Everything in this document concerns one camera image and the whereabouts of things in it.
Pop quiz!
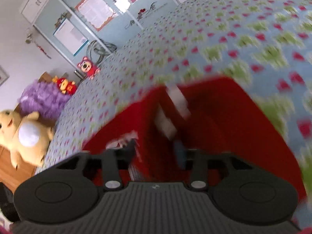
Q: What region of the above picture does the red dressed doll plush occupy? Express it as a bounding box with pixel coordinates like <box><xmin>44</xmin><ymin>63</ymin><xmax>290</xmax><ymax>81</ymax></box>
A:
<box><xmin>52</xmin><ymin>76</ymin><xmax>78</xmax><ymax>95</ymax></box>

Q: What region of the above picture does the red varsity jacket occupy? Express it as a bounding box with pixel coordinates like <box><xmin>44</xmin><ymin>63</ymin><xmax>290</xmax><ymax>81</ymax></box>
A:
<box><xmin>83</xmin><ymin>76</ymin><xmax>307</xmax><ymax>201</ymax></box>

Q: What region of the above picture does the frog and heart bedspread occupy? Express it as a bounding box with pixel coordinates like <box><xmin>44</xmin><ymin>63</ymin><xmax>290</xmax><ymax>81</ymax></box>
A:
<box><xmin>35</xmin><ymin>0</ymin><xmax>312</xmax><ymax>229</ymax></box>

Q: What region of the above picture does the yellow bear plush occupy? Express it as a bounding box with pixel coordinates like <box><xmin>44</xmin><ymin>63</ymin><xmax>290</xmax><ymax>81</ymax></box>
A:
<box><xmin>0</xmin><ymin>110</ymin><xmax>54</xmax><ymax>169</ymax></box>

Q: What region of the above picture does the pink strawberry bear plush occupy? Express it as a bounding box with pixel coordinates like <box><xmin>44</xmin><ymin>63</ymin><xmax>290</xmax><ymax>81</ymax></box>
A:
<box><xmin>77</xmin><ymin>57</ymin><xmax>100</xmax><ymax>80</ymax></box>

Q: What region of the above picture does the purple fluffy cushion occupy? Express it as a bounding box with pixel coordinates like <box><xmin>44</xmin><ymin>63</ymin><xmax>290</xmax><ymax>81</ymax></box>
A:
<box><xmin>19</xmin><ymin>81</ymin><xmax>71</xmax><ymax>120</ymax></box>

